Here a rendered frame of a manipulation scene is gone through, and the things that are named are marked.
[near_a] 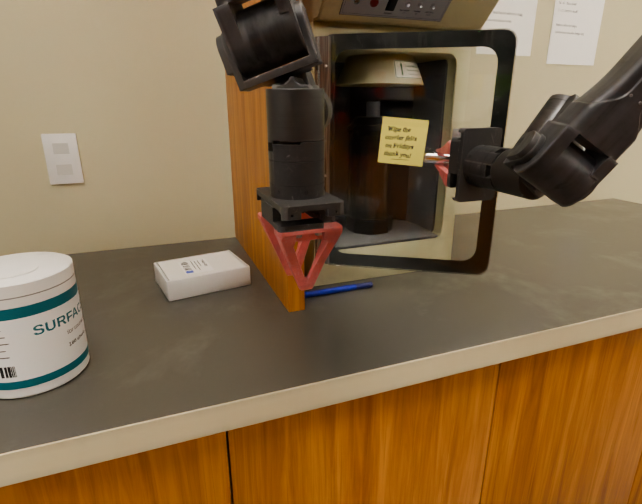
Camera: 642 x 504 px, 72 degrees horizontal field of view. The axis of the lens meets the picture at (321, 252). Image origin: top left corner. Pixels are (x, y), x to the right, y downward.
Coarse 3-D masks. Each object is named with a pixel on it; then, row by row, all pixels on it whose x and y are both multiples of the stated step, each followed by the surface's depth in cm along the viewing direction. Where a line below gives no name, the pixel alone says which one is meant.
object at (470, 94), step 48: (336, 48) 73; (384, 48) 71; (432, 48) 70; (480, 48) 69; (336, 96) 75; (384, 96) 74; (432, 96) 72; (480, 96) 71; (336, 144) 77; (432, 144) 74; (336, 192) 80; (384, 192) 78; (432, 192) 77; (384, 240) 81; (432, 240) 79; (480, 240) 78
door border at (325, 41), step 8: (320, 40) 73; (328, 40) 72; (320, 48) 73; (328, 48) 73; (328, 56) 73; (320, 64) 74; (328, 64) 74; (320, 72) 74; (328, 72) 74; (320, 80) 75; (328, 80) 74; (328, 88) 75; (328, 128) 77; (328, 136) 77; (328, 144) 78; (328, 152) 78; (328, 160) 79; (328, 168) 79; (328, 176) 79; (328, 184) 80; (328, 192) 80; (320, 240) 84; (328, 256) 84
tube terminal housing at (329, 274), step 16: (304, 0) 75; (320, 32) 74; (336, 32) 75; (352, 32) 76; (304, 272) 92; (320, 272) 87; (336, 272) 89; (352, 272) 90; (368, 272) 91; (384, 272) 93; (400, 272) 94
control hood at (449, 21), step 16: (320, 0) 69; (336, 0) 69; (464, 0) 75; (480, 0) 75; (496, 0) 76; (320, 16) 70; (336, 16) 71; (352, 16) 72; (448, 16) 77; (464, 16) 78; (480, 16) 79
